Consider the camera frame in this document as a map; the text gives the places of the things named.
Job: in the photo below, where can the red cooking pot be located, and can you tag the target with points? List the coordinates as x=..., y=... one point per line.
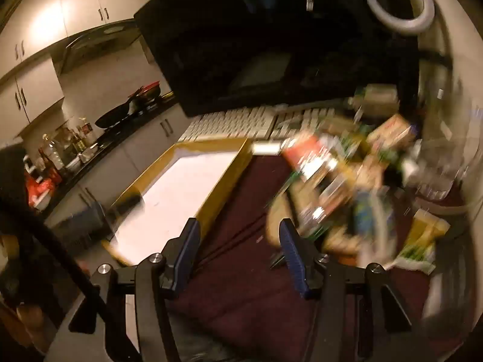
x=149, y=89

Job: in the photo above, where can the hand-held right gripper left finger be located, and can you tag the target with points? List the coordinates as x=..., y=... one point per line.
x=188, y=242

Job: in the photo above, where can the white upper kitchen cabinets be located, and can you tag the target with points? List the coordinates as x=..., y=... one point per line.
x=45, y=45

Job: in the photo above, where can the black computer monitor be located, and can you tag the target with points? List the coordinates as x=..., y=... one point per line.
x=226, y=45

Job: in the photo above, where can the pile of mixed snack packets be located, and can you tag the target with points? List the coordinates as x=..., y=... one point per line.
x=320, y=166

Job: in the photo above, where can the black kitchen counter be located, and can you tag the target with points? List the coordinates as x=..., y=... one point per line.
x=109, y=139

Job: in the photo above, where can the kitchen range hood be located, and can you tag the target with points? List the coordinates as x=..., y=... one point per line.
x=102, y=41

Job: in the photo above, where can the clear glass container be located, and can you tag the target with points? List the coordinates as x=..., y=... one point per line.
x=445, y=139

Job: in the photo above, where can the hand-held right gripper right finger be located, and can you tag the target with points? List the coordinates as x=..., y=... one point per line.
x=292, y=257

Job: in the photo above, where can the black frying pan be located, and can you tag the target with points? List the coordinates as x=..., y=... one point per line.
x=113, y=117

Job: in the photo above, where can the grey white jar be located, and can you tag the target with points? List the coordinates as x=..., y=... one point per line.
x=375, y=100

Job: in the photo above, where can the tan printed snack box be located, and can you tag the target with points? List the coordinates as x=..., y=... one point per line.
x=392, y=130

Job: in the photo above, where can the red plastic bag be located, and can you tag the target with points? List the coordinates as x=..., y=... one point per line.
x=41, y=186

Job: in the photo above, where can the row of kitchen bottles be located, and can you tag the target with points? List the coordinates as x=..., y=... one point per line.
x=64, y=147

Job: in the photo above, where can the maroon table cloth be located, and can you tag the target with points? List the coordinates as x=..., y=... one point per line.
x=245, y=294

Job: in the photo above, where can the white keyboard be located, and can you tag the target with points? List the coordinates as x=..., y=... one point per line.
x=302, y=120
x=226, y=122

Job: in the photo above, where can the yellow cardboard box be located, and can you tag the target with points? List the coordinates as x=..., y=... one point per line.
x=181, y=188

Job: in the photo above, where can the grey lower kitchen cabinets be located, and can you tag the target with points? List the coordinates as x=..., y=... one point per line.
x=124, y=166

